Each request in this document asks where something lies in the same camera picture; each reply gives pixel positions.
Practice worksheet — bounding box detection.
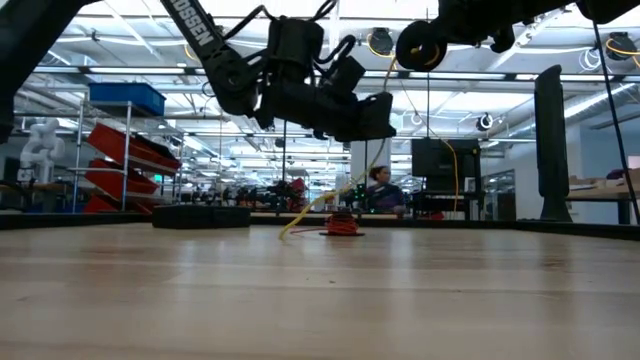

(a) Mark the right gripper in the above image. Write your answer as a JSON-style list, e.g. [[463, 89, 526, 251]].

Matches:
[[424, 0, 581, 55]]

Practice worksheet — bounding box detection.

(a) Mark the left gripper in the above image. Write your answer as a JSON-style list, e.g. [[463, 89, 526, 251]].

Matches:
[[257, 77, 398, 144]]

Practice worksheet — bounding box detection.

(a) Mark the thin red cord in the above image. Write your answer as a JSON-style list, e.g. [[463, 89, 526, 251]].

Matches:
[[288, 212, 362, 237]]

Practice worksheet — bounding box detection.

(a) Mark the white building pillar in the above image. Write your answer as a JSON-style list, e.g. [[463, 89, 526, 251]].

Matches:
[[350, 138, 392, 201]]

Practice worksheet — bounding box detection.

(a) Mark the person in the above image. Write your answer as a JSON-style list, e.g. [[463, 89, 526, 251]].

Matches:
[[366, 165, 408, 216]]

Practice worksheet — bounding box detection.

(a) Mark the thin black slanted pole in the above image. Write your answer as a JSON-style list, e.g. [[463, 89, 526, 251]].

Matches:
[[592, 22, 640, 224]]

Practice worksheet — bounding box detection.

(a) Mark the wooden workbench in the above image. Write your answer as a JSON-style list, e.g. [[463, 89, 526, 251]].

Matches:
[[564, 167, 640, 225]]

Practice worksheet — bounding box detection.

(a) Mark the black fabric pouch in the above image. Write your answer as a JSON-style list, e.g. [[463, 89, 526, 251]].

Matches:
[[152, 204, 251, 230]]

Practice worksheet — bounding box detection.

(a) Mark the blue storage bin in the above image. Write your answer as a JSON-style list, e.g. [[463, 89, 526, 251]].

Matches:
[[88, 82, 167, 117]]

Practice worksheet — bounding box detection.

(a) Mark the metal shelf rack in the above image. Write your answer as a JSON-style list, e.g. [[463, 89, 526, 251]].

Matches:
[[67, 97, 187, 214]]

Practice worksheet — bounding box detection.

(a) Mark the red tilted storage bin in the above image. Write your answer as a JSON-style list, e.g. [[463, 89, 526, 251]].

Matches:
[[87, 122, 183, 176], [83, 158, 160, 201], [82, 193, 157, 215]]

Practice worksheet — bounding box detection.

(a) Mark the yellow hanging cable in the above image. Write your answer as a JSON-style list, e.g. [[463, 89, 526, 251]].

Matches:
[[438, 137, 461, 211]]

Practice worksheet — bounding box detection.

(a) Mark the black gantry frame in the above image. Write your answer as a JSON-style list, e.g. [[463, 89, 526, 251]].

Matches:
[[282, 119, 370, 202]]

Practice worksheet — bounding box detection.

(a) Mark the black aluminium table frame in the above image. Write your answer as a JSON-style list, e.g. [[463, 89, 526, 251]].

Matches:
[[0, 210, 640, 241]]

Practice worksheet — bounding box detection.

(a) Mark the silver ceiling duct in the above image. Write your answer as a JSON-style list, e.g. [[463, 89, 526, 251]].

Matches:
[[19, 29, 74, 67]]

